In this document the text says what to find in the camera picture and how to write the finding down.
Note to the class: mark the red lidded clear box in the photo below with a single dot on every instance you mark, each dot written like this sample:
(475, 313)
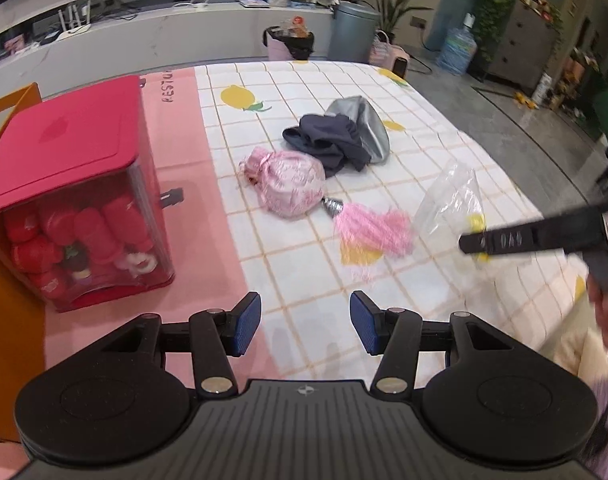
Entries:
(80, 204)

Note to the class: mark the white wifi router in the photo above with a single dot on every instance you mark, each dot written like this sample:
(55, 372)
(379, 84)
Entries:
(74, 20)

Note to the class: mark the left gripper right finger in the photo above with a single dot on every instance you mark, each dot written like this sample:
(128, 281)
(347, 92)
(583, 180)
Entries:
(368, 322)

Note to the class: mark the pink tassel pompom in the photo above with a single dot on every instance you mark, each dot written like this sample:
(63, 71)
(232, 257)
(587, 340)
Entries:
(366, 235)

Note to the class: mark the clear plastic bag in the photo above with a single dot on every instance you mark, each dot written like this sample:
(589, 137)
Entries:
(452, 206)

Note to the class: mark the climbing green ivy plant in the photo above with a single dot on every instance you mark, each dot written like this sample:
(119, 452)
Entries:
(491, 21)

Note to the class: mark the blue water jug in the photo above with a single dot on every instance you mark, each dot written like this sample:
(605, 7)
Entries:
(459, 48)

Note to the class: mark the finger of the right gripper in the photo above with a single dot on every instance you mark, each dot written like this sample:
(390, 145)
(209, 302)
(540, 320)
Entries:
(582, 232)

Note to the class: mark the pink paper sheet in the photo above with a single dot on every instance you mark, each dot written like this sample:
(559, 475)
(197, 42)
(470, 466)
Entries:
(207, 269)

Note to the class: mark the dark navy cloth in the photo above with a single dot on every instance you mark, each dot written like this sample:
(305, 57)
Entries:
(333, 140)

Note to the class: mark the pink drawstring pouch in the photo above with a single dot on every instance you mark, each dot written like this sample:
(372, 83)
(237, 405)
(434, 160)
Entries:
(287, 183)

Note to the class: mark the grey round trash can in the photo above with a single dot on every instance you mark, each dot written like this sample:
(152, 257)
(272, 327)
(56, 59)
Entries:
(353, 32)

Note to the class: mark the orange rimmed cardboard box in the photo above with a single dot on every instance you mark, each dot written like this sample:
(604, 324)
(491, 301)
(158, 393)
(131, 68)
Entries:
(22, 336)

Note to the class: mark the green potted floor plant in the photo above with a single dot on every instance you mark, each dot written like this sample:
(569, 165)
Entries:
(391, 0)

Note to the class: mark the pink waste bin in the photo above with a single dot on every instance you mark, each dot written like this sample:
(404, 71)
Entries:
(289, 41)

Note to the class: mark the grey marble TV console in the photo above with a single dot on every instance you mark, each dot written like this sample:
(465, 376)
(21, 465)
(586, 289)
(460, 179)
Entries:
(173, 37)

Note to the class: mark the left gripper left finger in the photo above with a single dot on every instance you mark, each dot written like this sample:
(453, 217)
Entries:
(242, 323)

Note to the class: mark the grey drawer cabinet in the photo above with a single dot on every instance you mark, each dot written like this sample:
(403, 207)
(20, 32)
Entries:
(522, 51)

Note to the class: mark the silver grey fabric pouch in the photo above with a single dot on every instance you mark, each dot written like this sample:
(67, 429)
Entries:
(370, 128)

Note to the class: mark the lemon print checkered tablecloth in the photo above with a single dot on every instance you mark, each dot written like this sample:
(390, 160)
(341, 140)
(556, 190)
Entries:
(298, 265)

